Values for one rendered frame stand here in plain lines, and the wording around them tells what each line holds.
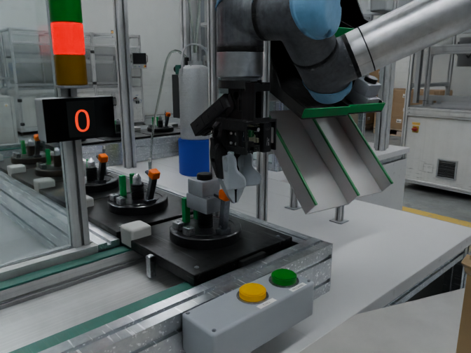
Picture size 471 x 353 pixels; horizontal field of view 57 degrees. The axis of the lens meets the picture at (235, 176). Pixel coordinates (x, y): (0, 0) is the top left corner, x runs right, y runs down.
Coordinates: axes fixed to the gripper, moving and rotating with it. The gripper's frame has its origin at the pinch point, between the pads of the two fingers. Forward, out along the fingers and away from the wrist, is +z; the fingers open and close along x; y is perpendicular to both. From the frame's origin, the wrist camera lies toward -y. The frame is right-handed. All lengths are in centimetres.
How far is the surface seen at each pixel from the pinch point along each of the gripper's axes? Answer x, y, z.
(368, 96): 43.0, 0.5, -15.6
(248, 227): 9.3, -5.1, 9.9
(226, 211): -0.2, -1.4, 3.5
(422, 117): 405, -145, 27
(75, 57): -19.1, -16.9, -23.6
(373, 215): 65, -7, 21
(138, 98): 484, -859, 43
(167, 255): -10.9, -4.6, 9.9
